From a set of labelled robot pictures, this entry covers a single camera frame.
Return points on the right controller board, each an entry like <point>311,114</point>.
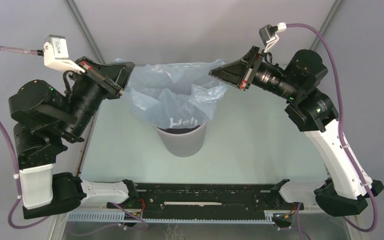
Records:
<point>283,220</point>

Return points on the corner aluminium post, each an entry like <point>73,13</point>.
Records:
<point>84,29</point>
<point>335,8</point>

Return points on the grey cylindrical trash bin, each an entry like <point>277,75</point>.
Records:
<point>183,142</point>

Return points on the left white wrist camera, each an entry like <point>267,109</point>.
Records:
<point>56,55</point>

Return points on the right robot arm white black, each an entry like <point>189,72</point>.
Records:
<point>313,112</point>

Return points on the light blue plastic trash bag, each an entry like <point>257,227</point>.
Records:
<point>175,95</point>

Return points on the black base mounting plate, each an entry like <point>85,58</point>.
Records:
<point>208,202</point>

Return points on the left corner aluminium post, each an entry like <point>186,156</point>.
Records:
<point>84,29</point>

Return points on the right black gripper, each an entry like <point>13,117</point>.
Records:
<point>237,71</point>

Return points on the left controller board with leds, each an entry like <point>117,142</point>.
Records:
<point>129,216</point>

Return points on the right corner aluminium post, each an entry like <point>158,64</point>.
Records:
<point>335,8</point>

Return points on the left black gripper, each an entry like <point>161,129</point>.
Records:
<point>115,76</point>

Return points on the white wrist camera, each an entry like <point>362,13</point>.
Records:
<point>56,55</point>
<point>269,35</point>

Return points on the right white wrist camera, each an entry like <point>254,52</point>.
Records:
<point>269,35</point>

